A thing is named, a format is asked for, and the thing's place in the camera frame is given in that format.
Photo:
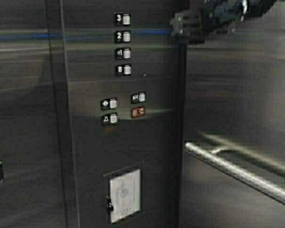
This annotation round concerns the floor one button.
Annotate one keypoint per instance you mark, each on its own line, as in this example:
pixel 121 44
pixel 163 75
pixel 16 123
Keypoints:
pixel 123 53

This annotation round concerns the floor two button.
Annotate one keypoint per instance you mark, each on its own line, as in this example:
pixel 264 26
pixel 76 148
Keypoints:
pixel 122 36

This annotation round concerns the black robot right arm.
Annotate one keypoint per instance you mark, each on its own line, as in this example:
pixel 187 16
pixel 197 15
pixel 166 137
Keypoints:
pixel 205 17

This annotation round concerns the side steel elevator handrail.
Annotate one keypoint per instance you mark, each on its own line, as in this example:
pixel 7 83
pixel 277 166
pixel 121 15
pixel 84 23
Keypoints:
pixel 212 150

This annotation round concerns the white certificate window panel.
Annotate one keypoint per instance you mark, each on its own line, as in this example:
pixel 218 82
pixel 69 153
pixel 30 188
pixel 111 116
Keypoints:
pixel 124 198

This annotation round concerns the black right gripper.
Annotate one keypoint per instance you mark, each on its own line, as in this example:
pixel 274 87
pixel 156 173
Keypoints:
pixel 187 27

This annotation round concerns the floor three button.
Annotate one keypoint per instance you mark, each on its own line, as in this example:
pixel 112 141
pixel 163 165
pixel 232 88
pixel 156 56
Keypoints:
pixel 122 19

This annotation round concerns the door open button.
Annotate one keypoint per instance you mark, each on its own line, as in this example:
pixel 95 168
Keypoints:
pixel 108 104

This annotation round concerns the alarm bell button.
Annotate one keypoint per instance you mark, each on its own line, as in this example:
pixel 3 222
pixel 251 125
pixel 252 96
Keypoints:
pixel 109 119

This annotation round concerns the basement button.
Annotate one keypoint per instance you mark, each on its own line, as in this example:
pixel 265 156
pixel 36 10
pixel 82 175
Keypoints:
pixel 123 70

